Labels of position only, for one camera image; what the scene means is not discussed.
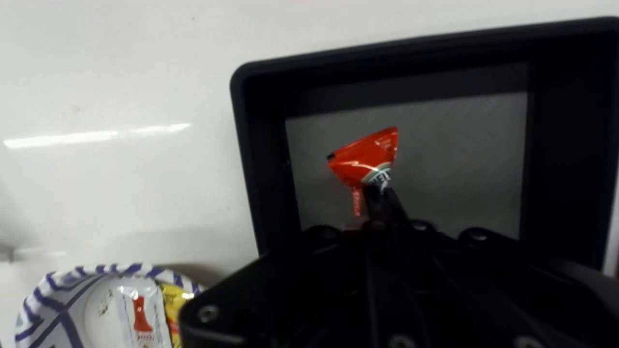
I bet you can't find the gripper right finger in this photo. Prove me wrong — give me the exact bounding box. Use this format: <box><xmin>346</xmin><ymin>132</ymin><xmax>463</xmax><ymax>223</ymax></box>
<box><xmin>381</xmin><ymin>188</ymin><xmax>619</xmax><ymax>348</ymax></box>

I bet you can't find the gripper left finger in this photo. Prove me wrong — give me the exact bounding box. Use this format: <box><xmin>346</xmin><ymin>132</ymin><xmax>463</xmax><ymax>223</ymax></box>
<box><xmin>178</xmin><ymin>185</ymin><xmax>383</xmax><ymax>348</ymax></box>

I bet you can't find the orange sachet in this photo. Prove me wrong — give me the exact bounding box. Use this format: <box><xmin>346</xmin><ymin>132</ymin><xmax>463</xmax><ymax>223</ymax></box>
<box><xmin>327</xmin><ymin>127</ymin><xmax>399</xmax><ymax>217</ymax></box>

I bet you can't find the yellow sachet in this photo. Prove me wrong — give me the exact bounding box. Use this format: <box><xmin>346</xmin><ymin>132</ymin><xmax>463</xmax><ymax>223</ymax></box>
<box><xmin>160</xmin><ymin>283</ymin><xmax>196</xmax><ymax>348</ymax></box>

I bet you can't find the black tray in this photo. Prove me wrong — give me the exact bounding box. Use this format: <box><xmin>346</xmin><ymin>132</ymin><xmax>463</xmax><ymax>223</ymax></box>
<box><xmin>230</xmin><ymin>17</ymin><xmax>619</xmax><ymax>272</ymax></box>

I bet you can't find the white sachet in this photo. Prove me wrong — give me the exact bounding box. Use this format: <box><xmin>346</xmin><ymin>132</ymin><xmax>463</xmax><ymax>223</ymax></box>
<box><xmin>85</xmin><ymin>275</ymin><xmax>173</xmax><ymax>348</ymax></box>

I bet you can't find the blue patterned paper bowl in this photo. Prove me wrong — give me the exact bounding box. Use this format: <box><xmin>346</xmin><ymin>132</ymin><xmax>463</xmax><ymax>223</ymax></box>
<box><xmin>14</xmin><ymin>263</ymin><xmax>206</xmax><ymax>348</ymax></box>

